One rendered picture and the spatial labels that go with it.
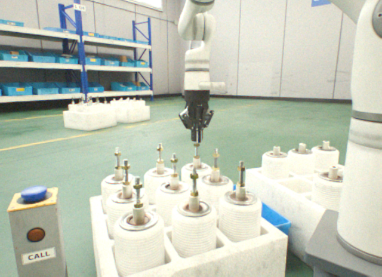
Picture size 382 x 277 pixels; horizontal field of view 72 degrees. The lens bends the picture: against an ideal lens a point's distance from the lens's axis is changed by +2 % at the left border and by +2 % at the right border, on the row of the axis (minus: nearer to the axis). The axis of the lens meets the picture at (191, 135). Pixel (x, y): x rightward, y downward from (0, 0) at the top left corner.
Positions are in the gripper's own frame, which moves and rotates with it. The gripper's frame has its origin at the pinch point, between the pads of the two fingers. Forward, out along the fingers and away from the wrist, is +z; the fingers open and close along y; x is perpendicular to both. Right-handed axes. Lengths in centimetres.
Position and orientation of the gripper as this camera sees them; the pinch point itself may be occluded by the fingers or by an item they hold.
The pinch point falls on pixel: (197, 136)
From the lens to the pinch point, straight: 79.0
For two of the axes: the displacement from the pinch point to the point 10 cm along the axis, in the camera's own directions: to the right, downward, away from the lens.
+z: 0.0, 9.8, 2.1
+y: -7.4, 1.4, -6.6
